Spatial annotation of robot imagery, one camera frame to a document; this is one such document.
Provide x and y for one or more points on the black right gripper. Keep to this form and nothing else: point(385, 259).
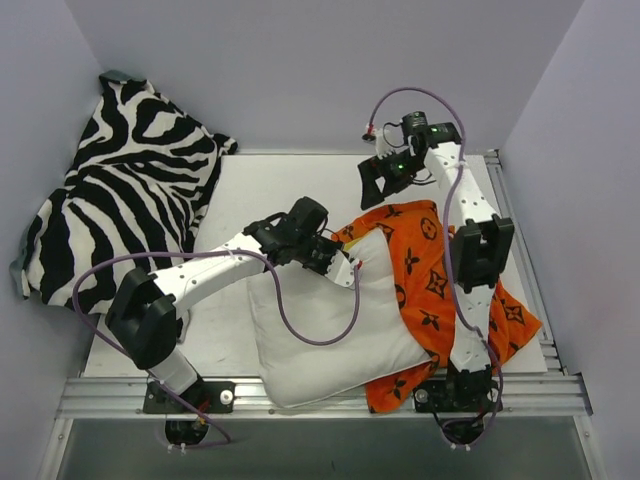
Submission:
point(388, 173)

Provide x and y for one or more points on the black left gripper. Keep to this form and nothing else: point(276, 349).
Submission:
point(325, 256)

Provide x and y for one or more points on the orange patterned pillowcase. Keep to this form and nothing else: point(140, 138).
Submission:
point(415, 241)

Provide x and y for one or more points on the white pillow yellow side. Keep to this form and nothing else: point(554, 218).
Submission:
point(313, 334)

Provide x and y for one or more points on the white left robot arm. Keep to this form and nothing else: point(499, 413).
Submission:
point(145, 314)

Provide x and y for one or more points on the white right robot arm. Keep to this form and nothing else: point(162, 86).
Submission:
point(476, 252)

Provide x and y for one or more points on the zebra print pillow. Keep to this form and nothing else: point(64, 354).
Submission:
point(141, 180)

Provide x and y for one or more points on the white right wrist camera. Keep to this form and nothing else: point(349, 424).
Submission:
point(383, 147)

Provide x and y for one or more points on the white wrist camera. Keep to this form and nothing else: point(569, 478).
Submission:
point(383, 147)
point(342, 269)

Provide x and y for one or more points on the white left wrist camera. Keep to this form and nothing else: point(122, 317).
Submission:
point(342, 269)

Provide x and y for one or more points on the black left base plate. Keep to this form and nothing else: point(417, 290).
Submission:
point(208, 396)

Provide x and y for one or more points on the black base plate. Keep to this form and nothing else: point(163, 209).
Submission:
point(208, 396)
point(437, 396)

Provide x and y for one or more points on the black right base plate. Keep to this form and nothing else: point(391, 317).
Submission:
point(437, 396)

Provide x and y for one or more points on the aluminium mounting rail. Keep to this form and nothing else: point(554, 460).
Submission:
point(528, 395)

